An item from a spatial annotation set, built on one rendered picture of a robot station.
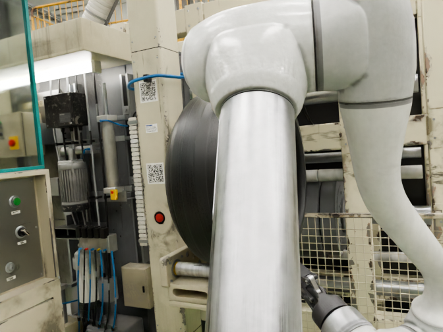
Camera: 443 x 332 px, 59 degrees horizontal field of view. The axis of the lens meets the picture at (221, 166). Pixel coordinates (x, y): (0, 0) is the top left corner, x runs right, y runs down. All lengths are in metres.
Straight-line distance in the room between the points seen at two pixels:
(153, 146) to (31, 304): 0.63
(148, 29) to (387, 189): 1.05
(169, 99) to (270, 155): 0.99
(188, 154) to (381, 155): 0.63
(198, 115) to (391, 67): 0.70
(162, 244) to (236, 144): 1.02
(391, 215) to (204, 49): 0.37
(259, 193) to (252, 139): 0.07
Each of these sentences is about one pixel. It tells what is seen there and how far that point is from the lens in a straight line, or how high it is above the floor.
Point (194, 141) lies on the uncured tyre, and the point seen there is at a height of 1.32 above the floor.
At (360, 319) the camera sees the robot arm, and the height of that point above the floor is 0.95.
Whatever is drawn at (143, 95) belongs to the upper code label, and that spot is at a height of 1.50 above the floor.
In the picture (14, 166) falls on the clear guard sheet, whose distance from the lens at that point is 1.38.
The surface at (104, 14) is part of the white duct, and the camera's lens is 2.03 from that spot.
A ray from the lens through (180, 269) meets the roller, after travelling 1.34.
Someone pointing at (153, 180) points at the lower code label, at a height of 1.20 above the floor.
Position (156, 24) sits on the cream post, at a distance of 1.44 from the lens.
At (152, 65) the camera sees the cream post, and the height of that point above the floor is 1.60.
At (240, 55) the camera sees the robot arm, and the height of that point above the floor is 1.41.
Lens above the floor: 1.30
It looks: 3 degrees down
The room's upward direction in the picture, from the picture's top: 5 degrees counter-clockwise
